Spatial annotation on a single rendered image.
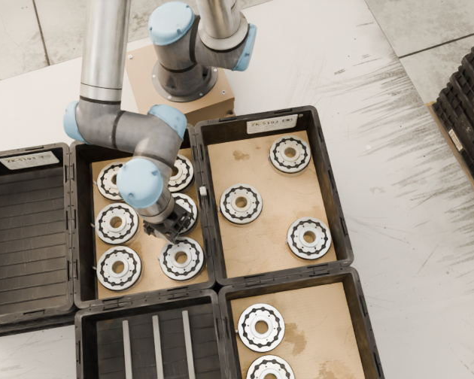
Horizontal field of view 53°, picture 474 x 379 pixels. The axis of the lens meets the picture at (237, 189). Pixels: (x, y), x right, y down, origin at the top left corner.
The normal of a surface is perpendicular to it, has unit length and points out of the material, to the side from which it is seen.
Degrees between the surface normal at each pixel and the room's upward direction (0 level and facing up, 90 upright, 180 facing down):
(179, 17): 10
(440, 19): 0
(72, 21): 0
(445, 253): 0
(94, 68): 37
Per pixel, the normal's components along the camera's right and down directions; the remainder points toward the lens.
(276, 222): -0.03, -0.37
